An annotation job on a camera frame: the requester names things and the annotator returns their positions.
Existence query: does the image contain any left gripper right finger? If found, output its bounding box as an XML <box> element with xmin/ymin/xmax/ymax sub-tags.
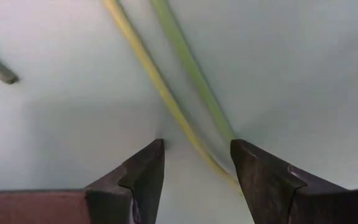
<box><xmin>230</xmin><ymin>139</ymin><xmax>358</xmax><ymax>224</ymax></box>

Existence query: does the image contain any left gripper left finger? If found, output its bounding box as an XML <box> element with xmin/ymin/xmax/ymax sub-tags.
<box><xmin>84</xmin><ymin>139</ymin><xmax>166</xmax><ymax>224</ymax></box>

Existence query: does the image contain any dark red artificial tulip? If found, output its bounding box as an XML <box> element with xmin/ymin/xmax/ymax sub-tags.
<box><xmin>101</xmin><ymin>0</ymin><xmax>244</xmax><ymax>195</ymax></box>

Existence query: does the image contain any white artificial tulip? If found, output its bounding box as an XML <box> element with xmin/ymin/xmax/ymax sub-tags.
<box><xmin>149</xmin><ymin>0</ymin><xmax>237</xmax><ymax>142</ymax></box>

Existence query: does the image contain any green flower stems bundle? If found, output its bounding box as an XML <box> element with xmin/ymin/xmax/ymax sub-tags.
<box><xmin>0</xmin><ymin>0</ymin><xmax>358</xmax><ymax>224</ymax></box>

